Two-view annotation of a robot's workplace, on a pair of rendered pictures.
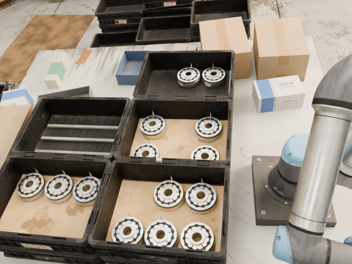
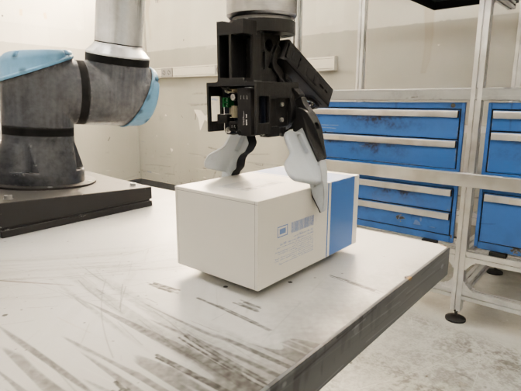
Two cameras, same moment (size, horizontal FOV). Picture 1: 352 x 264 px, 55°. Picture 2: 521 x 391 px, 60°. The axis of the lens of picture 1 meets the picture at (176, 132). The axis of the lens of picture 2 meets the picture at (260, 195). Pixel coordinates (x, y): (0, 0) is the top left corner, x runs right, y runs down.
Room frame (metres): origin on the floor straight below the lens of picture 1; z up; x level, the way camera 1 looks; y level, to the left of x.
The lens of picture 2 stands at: (-0.13, 0.16, 0.90)
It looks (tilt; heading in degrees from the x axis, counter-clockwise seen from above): 12 degrees down; 297
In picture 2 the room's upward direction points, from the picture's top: straight up
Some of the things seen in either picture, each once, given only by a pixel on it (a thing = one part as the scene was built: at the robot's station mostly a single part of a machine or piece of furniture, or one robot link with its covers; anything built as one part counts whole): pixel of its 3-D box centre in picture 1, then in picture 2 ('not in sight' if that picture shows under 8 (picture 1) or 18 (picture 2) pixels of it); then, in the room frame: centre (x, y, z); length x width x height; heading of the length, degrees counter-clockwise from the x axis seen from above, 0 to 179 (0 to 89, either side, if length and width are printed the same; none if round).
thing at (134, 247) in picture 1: (162, 204); not in sight; (0.51, 0.08, 0.92); 0.40 x 0.30 x 0.02; 74
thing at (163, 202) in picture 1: (168, 193); not in sight; (0.58, 0.06, 0.86); 0.10 x 0.10 x 0.01
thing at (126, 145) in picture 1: (177, 138); not in sight; (0.80, 0.00, 0.87); 0.40 x 0.30 x 0.11; 74
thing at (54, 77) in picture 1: (57, 69); not in sight; (1.55, 0.58, 0.73); 0.24 x 0.06 x 0.06; 171
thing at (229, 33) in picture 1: (223, 48); not in sight; (1.39, -0.32, 0.78); 0.30 x 0.22 x 0.16; 173
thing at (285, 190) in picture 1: (292, 175); (39, 153); (0.59, -0.37, 0.80); 0.15 x 0.15 x 0.10
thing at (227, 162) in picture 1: (175, 129); not in sight; (0.80, 0.00, 0.92); 0.40 x 0.30 x 0.02; 74
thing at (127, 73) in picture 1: (134, 67); not in sight; (1.44, 0.15, 0.74); 0.20 x 0.15 x 0.07; 163
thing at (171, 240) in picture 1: (160, 235); not in sight; (0.44, 0.11, 0.86); 0.10 x 0.10 x 0.01
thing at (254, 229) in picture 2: not in sight; (273, 216); (0.10, -0.31, 0.76); 0.20 x 0.12 x 0.09; 77
